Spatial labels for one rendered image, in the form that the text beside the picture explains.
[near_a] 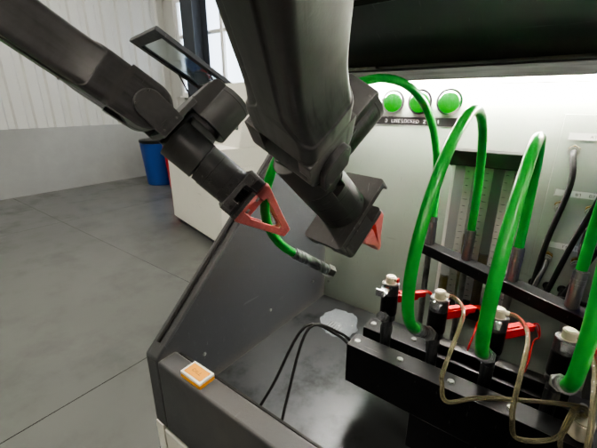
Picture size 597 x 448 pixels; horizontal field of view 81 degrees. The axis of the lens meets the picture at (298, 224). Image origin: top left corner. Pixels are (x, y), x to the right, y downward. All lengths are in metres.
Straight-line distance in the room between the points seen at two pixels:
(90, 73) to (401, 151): 0.62
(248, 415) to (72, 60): 0.50
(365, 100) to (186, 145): 0.24
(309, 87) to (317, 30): 0.04
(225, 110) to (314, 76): 0.32
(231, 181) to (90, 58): 0.21
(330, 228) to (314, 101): 0.24
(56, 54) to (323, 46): 0.35
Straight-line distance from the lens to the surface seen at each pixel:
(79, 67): 0.48
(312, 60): 0.18
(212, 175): 0.49
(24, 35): 0.49
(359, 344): 0.66
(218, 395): 0.62
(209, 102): 0.51
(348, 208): 0.40
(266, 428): 0.57
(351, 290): 1.02
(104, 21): 7.48
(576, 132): 0.78
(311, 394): 0.78
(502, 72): 0.77
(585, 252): 0.61
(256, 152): 3.42
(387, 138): 0.86
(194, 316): 0.72
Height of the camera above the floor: 1.38
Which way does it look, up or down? 19 degrees down
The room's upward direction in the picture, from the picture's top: straight up
